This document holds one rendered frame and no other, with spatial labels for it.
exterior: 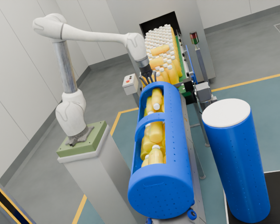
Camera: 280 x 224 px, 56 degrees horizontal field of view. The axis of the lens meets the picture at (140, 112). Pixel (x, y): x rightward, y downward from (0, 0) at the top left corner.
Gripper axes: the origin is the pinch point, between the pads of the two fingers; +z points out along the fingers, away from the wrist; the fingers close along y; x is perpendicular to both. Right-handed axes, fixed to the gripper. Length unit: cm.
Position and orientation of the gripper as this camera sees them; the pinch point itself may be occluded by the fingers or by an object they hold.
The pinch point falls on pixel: (154, 90)
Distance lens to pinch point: 187.3
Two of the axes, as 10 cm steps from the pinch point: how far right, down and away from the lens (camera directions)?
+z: 3.6, 8.0, 4.8
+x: -0.6, 5.3, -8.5
